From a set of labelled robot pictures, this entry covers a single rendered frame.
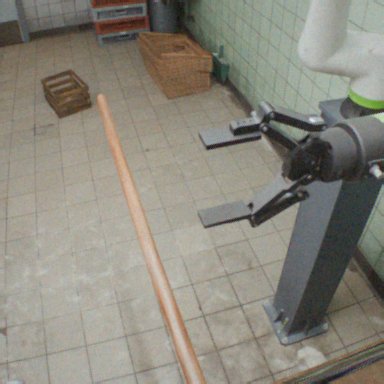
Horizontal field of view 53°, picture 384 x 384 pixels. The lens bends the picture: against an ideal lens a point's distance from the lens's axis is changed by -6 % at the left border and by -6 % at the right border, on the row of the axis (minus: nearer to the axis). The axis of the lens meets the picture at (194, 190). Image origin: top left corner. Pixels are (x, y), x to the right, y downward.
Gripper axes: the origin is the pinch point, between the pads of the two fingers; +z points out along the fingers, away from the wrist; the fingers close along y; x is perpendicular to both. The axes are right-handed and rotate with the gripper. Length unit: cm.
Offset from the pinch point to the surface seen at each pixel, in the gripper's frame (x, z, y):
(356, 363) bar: -19.9, -21.0, 31.1
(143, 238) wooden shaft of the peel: 17.1, 7.3, 28.1
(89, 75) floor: 337, 0, 149
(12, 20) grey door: 463, 76, 119
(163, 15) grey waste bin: 407, -94, 123
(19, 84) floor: 347, 70, 149
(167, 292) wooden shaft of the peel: 3.2, 6.1, 27.9
